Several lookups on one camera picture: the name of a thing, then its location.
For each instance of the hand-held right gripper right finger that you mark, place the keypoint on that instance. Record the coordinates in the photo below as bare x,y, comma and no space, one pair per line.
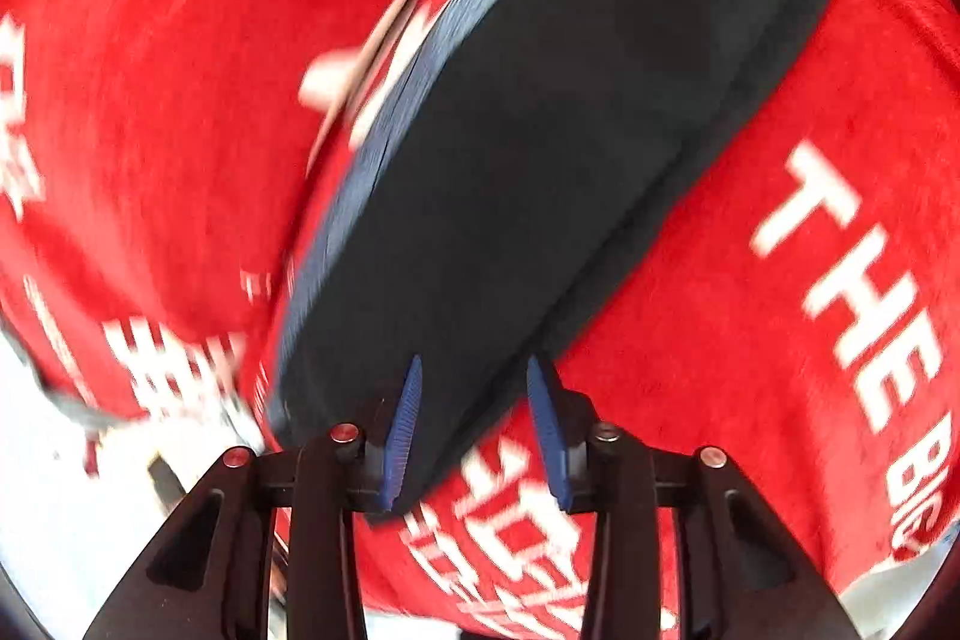
546,430

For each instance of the black pants with patterned waistband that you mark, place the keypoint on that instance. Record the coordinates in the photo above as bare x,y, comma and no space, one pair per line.
562,123

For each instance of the red printed sofa seat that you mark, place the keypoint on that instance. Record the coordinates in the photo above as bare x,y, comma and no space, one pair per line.
150,85

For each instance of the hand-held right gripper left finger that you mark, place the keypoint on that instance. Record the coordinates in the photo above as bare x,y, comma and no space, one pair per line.
402,430

